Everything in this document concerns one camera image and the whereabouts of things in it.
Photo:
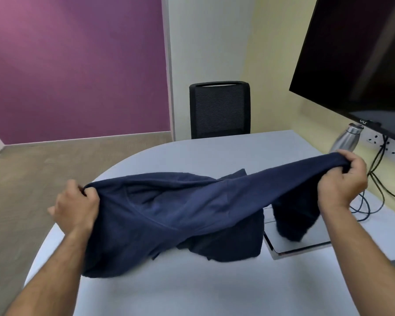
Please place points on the black television screen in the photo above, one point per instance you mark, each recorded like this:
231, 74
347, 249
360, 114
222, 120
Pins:
358, 55

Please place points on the person's right forearm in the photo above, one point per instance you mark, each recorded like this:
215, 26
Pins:
365, 259

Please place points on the navy blue hoodie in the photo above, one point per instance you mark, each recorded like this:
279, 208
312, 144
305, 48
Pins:
171, 213

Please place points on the black mesh back chair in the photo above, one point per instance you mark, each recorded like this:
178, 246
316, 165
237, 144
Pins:
220, 110

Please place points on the person's left hand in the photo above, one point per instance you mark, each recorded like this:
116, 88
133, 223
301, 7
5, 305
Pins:
75, 210

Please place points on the person's left forearm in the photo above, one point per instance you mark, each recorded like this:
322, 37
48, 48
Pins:
49, 276

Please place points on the person's right hand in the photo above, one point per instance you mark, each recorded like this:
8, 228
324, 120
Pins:
340, 184

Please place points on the steel water bottle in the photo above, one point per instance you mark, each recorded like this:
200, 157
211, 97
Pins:
345, 139

